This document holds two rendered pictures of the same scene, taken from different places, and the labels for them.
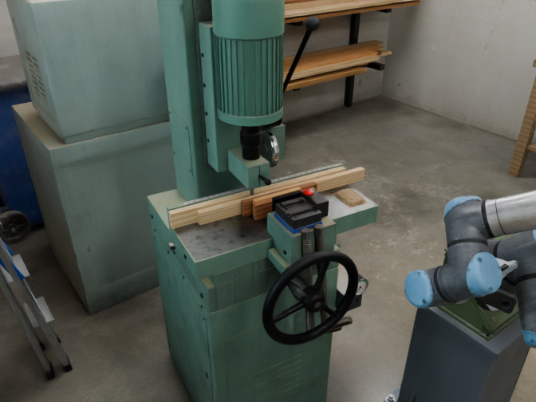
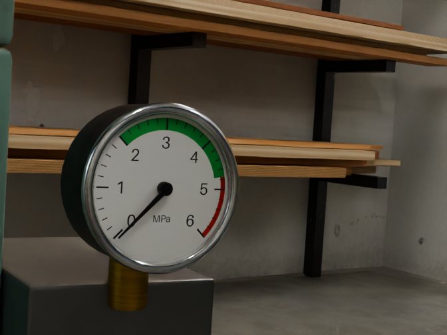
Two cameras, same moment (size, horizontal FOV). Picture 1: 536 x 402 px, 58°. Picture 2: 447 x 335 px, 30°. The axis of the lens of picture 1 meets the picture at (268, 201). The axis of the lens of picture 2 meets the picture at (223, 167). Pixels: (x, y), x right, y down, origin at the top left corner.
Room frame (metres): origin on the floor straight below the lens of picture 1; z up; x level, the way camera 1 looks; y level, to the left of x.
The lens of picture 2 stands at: (0.87, -0.31, 0.69)
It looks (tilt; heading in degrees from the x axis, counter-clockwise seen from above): 3 degrees down; 359
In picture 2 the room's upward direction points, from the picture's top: 4 degrees clockwise
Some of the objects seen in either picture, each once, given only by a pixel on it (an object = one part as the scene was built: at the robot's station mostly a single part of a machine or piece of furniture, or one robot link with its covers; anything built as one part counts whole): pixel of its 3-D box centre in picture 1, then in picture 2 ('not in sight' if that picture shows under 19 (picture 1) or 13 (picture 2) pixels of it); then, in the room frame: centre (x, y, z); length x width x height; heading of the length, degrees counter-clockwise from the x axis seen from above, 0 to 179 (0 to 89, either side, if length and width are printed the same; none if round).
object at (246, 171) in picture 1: (249, 168); not in sight; (1.27, 0.06, 1.03); 0.14 x 0.07 x 0.09; 28
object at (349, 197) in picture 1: (349, 195); not in sight; (1.31, -0.26, 0.91); 0.10 x 0.07 x 0.02; 28
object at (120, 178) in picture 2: (356, 285); (144, 208); (1.19, -0.28, 0.65); 0.06 x 0.04 x 0.08; 118
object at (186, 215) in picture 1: (264, 195); not in sight; (1.29, 0.01, 0.93); 0.60 x 0.02 x 0.05; 118
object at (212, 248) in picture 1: (284, 230); not in sight; (1.18, -0.05, 0.87); 0.61 x 0.30 x 0.06; 118
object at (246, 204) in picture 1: (280, 198); not in sight; (1.27, -0.04, 0.92); 0.26 x 0.02 x 0.05; 118
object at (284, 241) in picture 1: (300, 231); not in sight; (1.10, -0.09, 0.92); 0.15 x 0.13 x 0.09; 118
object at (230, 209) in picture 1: (286, 194); not in sight; (1.31, -0.06, 0.92); 0.59 x 0.02 x 0.04; 118
